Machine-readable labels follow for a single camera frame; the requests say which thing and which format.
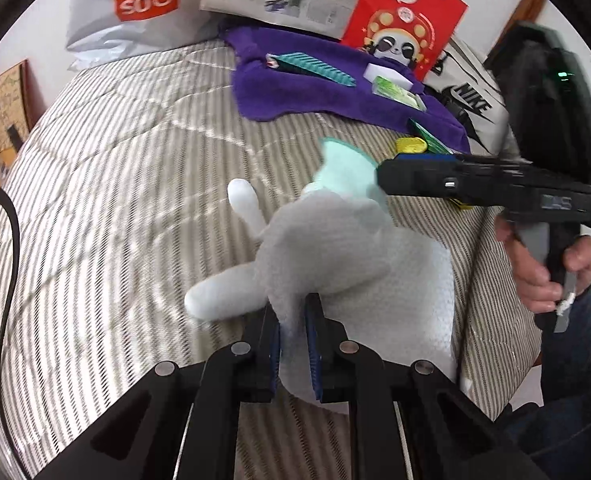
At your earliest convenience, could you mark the striped bed quilt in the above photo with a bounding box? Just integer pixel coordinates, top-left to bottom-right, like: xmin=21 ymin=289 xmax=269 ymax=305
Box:
xmin=0 ymin=39 xmax=544 ymax=480

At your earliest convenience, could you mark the black cable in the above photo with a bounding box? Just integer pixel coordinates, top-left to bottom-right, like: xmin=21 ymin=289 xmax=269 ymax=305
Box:
xmin=0 ymin=178 xmax=32 ymax=480

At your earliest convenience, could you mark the purple towel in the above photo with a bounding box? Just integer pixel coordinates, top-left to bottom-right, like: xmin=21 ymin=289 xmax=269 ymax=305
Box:
xmin=220 ymin=23 xmax=470 ymax=153

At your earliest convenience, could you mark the green tissue pack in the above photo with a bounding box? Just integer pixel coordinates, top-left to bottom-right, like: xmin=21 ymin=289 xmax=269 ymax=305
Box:
xmin=371 ymin=76 xmax=427 ymax=112

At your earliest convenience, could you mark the green wet wipe packet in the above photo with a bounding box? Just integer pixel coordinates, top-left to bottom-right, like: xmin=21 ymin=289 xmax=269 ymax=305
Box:
xmin=407 ymin=118 xmax=454 ymax=155

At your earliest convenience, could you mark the white Miniso plastic bag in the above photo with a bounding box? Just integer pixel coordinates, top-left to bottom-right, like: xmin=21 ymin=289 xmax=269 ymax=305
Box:
xmin=66 ymin=0 xmax=220 ymax=72

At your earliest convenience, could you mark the beige Nike waist bag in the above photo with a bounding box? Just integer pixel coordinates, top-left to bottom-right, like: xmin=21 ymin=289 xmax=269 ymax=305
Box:
xmin=423 ymin=35 xmax=515 ymax=156

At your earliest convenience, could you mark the light green cloth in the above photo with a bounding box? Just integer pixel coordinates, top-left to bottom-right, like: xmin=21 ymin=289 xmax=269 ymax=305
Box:
xmin=302 ymin=138 xmax=389 ymax=214

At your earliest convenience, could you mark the person's right hand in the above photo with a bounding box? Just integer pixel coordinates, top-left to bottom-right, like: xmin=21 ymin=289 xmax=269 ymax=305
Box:
xmin=495 ymin=214 xmax=591 ymax=314

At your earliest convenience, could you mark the teal knitted cloth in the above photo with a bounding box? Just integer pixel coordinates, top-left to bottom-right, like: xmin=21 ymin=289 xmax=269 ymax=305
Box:
xmin=267 ymin=52 xmax=356 ymax=88

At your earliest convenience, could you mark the white sponge block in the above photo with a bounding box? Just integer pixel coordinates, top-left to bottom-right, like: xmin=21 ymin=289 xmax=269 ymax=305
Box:
xmin=363 ymin=63 xmax=422 ymax=93

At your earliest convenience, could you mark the yellow black pouch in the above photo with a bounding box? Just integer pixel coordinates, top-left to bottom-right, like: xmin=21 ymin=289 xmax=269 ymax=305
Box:
xmin=395 ymin=136 xmax=428 ymax=155

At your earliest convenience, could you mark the red panda paper bag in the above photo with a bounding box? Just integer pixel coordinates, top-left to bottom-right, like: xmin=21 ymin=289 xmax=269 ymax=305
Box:
xmin=341 ymin=0 xmax=468 ymax=80

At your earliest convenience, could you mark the wooden sign board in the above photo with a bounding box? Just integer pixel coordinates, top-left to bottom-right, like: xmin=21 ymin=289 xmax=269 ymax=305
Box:
xmin=0 ymin=60 xmax=34 ymax=153

